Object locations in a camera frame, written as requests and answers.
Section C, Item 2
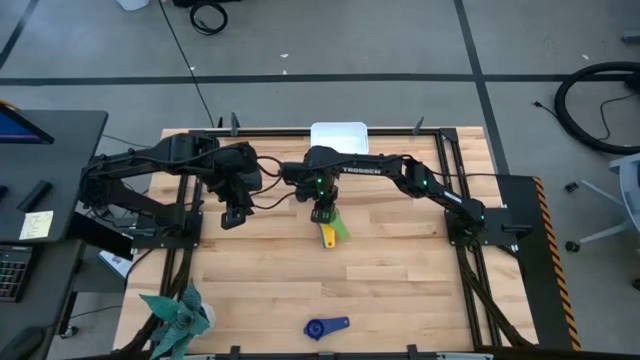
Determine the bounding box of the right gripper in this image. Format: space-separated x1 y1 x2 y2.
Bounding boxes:
282 147 346 225

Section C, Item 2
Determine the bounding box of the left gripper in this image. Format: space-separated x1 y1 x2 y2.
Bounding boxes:
207 141 264 231

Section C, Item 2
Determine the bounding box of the green measuring cup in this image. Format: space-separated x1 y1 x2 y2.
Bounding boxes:
327 209 352 242

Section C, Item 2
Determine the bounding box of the yellow measuring cup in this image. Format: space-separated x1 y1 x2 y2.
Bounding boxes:
319 222 337 250

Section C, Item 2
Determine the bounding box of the white plastic basket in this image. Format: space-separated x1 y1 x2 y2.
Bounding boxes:
310 121 370 156

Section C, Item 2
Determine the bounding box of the dark blue measuring cup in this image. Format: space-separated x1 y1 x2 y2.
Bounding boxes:
302 315 351 342

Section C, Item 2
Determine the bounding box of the white plant pot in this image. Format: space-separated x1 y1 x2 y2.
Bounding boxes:
198 302 217 335

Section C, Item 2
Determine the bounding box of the teal artificial plant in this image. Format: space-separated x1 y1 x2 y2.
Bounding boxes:
138 279 211 360

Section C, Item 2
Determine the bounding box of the black desk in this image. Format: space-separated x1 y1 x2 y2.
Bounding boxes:
0 108 109 360

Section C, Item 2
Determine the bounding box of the yellow sticky note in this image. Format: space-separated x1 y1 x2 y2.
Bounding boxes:
18 210 55 241

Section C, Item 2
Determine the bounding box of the black remote control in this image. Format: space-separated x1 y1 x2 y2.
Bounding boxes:
16 179 53 213

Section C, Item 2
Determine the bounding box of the black keyboard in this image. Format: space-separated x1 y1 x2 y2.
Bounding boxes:
0 244 34 304

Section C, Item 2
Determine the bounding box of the black platform with hazard stripe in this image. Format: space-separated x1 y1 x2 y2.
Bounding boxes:
499 174 584 351

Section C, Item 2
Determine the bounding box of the laptop screen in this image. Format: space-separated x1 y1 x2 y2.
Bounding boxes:
0 101 55 146

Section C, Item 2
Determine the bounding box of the grey office chair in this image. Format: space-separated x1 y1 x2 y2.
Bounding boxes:
564 152 640 254

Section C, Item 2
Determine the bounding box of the black metal table frame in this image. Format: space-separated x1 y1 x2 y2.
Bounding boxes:
119 127 539 360

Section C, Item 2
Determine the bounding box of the small black cable coil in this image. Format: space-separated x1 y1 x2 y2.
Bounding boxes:
188 1 229 36

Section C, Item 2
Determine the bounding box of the thin black cable with plug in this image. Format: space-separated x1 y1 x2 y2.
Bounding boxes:
532 93 640 144

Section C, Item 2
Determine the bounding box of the thick black hose coil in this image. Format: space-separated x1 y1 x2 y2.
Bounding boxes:
553 61 640 156

